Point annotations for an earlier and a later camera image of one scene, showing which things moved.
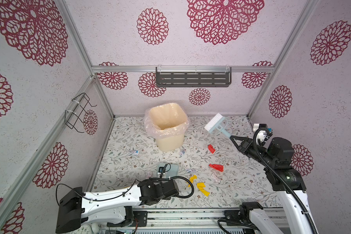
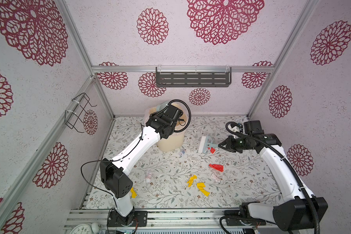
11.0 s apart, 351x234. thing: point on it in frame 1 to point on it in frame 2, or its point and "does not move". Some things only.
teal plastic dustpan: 169,170 to 161,107
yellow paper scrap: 191,179 does not move
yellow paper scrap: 200,185 does not move
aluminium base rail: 185,218 does not move
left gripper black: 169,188 to 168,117
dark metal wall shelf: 193,76 does not move
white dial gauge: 84,229 does not move
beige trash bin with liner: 168,123 does not move
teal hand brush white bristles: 217,124 to 205,142
